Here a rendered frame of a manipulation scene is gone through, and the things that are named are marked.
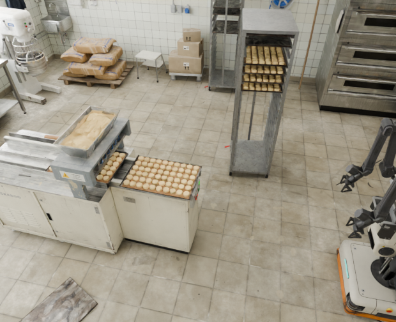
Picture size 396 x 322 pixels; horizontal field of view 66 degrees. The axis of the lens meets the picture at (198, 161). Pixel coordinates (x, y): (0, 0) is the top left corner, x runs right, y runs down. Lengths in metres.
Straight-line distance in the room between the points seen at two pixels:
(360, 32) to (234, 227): 3.14
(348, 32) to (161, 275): 3.87
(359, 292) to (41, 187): 2.77
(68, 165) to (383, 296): 2.69
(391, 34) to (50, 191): 4.49
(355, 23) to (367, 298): 3.41
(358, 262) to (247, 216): 1.16
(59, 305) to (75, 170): 1.29
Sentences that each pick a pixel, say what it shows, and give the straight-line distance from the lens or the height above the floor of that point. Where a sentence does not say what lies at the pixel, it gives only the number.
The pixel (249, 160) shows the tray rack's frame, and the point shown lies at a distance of 3.97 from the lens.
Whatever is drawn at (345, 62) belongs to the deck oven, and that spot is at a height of 0.86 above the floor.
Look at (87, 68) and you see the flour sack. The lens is 5.96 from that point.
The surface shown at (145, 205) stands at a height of 0.68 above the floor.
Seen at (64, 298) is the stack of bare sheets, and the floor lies 0.02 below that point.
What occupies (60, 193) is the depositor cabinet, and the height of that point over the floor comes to 0.84.
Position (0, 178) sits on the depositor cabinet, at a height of 0.84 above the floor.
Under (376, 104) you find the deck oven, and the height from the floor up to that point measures 0.23.
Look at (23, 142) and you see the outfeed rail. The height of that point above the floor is 0.89.
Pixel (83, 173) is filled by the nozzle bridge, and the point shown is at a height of 1.16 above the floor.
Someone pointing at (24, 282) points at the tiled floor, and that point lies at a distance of 3.46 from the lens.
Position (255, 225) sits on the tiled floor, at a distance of 3.46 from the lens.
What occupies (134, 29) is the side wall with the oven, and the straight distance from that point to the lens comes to 6.46.
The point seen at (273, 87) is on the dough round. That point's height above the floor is 1.22.
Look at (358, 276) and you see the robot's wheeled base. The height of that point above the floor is 0.28.
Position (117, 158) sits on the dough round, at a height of 0.92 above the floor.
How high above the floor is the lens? 2.73
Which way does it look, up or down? 42 degrees down
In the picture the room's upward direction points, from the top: straight up
